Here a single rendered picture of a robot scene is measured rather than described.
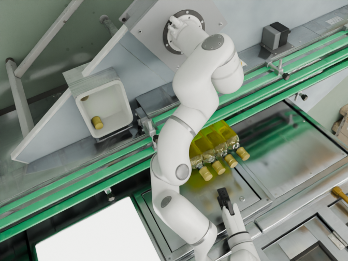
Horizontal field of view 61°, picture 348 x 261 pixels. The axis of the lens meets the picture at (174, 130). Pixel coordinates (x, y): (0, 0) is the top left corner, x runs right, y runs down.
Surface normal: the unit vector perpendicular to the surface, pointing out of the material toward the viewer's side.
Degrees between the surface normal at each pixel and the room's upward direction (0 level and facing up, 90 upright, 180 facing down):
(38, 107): 90
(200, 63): 86
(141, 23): 5
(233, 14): 0
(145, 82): 0
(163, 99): 90
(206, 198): 90
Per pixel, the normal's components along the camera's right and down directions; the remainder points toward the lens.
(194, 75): -0.28, -0.38
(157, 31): 0.40, 0.64
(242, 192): -0.11, -0.65
